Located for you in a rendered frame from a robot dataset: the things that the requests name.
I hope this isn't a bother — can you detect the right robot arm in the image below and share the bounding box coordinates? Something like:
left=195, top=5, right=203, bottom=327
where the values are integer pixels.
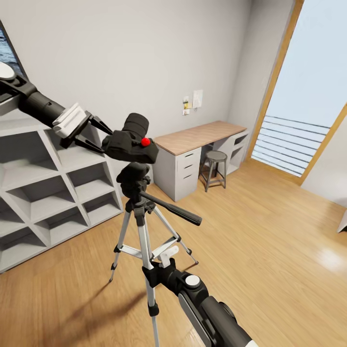
left=142, top=246, right=259, bottom=347

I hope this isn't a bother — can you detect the camera tripod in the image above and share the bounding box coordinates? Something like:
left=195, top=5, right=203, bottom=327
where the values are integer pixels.
left=109, top=162, right=202, bottom=347

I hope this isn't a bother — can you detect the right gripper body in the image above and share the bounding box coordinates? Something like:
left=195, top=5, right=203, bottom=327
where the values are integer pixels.
left=148, top=258, right=179, bottom=289

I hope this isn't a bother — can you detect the digital camera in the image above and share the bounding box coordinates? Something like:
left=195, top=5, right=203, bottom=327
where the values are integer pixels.
left=101, top=113, right=159, bottom=164

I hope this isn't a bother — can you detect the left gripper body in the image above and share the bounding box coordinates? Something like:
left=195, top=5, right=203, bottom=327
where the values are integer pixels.
left=39, top=101, right=93, bottom=149

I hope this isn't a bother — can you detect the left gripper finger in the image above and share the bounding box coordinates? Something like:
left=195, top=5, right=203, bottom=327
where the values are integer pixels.
left=88, top=115, right=113, bottom=135
left=74, top=134, right=105, bottom=153

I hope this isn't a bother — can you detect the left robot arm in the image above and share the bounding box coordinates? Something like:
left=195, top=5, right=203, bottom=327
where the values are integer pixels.
left=0, top=62, right=113, bottom=153

